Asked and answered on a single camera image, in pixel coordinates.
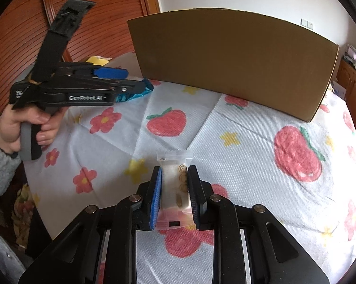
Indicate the wooden louvered door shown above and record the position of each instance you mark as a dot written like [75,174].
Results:
[113,6]

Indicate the white fruit print tablecloth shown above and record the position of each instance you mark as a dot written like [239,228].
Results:
[240,159]

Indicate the long white snack packet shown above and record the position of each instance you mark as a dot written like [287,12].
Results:
[175,183]

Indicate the person's left hand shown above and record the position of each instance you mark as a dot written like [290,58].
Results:
[6,130]

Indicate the brown cardboard box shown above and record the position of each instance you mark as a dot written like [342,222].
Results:
[225,59]

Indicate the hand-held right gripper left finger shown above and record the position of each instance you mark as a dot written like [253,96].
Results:
[155,201]

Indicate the yellow packet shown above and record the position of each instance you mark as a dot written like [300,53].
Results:
[98,60]

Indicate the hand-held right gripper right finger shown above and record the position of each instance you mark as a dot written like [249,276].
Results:
[194,201]

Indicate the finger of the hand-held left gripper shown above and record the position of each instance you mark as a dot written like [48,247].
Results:
[127,86]
[113,73]

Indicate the floral patterned cloth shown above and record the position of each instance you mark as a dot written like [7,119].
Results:
[24,207]

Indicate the blue snack packet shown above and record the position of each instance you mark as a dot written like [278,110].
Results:
[133,97]

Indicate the pile of printed papers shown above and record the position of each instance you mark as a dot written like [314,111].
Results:
[355,54]

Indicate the white card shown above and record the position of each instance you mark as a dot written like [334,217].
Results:
[336,88]

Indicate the white wall switch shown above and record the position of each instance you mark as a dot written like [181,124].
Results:
[307,24]

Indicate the wooden cabinet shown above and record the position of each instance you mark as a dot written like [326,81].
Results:
[355,85]

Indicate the person's left forearm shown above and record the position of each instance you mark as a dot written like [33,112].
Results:
[0,171]

